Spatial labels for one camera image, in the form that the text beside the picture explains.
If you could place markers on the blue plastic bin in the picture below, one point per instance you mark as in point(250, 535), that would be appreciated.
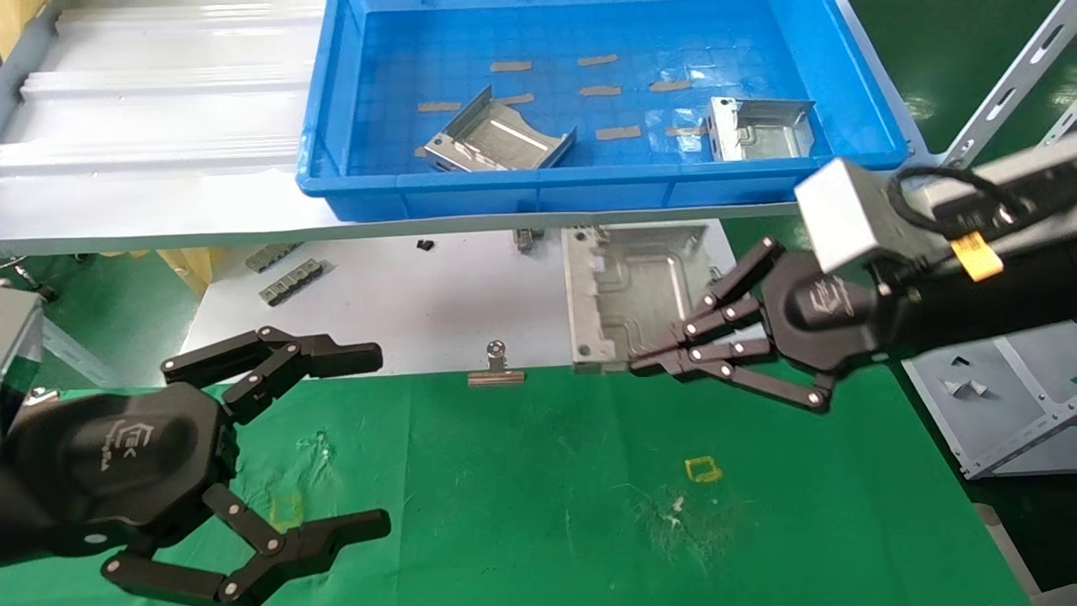
point(580, 189)

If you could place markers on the white metal shelf board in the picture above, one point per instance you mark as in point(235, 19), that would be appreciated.
point(1010, 404)

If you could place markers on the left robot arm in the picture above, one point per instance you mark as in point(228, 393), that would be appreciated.
point(7, 513)

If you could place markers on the small metal connector strip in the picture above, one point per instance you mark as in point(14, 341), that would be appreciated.
point(290, 282)
point(269, 257)
point(524, 240)

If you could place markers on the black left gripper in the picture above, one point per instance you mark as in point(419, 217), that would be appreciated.
point(109, 463)

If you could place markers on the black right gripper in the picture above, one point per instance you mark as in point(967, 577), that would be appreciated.
point(820, 311)

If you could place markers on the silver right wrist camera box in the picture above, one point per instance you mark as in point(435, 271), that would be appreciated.
point(850, 215)

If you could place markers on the silver binder clip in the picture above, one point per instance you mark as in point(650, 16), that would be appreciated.
point(496, 376)

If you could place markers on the sheet metal bracket part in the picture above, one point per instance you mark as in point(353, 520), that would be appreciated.
point(631, 286)

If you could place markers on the small boxy sheet metal part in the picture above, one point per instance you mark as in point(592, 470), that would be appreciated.
point(766, 135)

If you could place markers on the grey steel angle bar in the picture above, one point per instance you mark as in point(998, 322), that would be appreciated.
point(71, 352)

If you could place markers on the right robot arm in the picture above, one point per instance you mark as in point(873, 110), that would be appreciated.
point(993, 303)

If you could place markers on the perforated white shelf upright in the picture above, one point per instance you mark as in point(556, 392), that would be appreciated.
point(1010, 93)
point(1062, 124)

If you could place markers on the metal bracket part, left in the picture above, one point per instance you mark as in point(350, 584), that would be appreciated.
point(496, 139)

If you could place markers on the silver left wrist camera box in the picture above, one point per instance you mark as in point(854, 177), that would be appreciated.
point(15, 341)

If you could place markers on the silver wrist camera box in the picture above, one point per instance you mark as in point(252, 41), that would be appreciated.
point(850, 215)
point(15, 341)

